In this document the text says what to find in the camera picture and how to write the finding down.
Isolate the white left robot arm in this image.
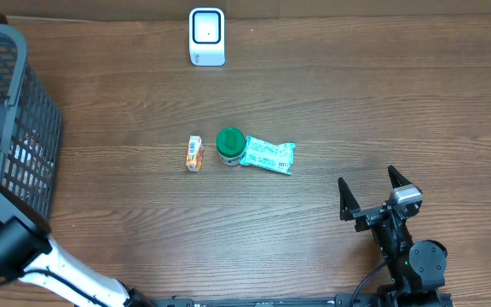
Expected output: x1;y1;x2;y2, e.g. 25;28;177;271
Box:
0;183;153;306

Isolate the green lidded jar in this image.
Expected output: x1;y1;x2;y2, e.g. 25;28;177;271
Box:
216;127;246;166

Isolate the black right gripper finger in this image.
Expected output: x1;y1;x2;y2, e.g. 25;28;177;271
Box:
338;177;361;221
388;165;411;188

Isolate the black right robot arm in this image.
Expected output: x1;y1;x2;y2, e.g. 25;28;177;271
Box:
335;165;453;307

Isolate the small orange box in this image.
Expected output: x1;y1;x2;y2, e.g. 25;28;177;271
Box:
186;136;204;172

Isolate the mint green wipes packet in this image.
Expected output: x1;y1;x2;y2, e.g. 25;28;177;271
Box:
240;136;296;175

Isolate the dark grey mesh basket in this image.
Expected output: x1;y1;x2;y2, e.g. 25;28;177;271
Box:
0;25;63;218

